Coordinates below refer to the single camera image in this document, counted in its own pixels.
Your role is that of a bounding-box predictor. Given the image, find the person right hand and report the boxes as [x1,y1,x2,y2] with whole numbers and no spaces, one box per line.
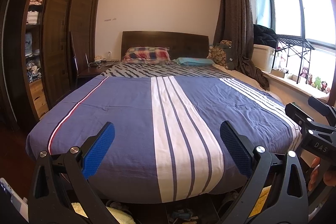
[308,157,336,191]

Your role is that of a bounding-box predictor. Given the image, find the toy figurines on sill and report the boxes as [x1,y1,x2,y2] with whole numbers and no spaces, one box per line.
[299,67,331,94]

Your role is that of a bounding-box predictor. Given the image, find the black drying rack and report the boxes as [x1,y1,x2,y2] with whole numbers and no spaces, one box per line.
[272,35,315,84]

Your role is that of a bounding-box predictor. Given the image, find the yellow fluffy rug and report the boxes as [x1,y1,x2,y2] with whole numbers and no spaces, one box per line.
[72,186,270,224]

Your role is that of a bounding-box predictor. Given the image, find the blue white striped bedspread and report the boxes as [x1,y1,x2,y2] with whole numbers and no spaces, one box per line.
[26,76,302,203]

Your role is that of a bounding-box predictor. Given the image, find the white storage box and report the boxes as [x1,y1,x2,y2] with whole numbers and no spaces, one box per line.
[252,44,276,73]

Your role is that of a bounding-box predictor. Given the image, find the dark bedside table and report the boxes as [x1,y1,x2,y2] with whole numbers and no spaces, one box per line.
[76,61,115,83]

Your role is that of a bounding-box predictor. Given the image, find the black jacket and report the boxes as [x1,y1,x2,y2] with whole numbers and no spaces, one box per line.
[253,24,278,49]

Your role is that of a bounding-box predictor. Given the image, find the phone with screen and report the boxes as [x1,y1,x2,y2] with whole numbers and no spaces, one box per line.
[1,177,29,223]

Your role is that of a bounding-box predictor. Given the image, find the patterned brown cushion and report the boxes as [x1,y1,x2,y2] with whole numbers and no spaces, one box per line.
[208,40,237,71]

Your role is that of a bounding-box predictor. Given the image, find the zebra patterned sheet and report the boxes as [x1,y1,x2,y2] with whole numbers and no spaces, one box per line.
[100,63,232,79]

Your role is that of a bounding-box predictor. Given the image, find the teal pillow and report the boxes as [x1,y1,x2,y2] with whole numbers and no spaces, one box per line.
[173,57,214,67]

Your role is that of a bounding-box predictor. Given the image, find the plaid red blue pillow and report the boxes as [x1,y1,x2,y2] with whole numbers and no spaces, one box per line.
[122,47,171,64]

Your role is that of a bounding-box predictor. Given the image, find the brown curtain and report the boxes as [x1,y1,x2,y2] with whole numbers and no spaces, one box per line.
[213,0,269,90]

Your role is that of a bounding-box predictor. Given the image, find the dark wooden headboard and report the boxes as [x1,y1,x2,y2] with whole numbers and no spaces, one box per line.
[121,31,209,59]

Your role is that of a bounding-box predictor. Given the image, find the dark wooden wardrobe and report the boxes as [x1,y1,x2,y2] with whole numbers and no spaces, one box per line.
[1,0,98,132]

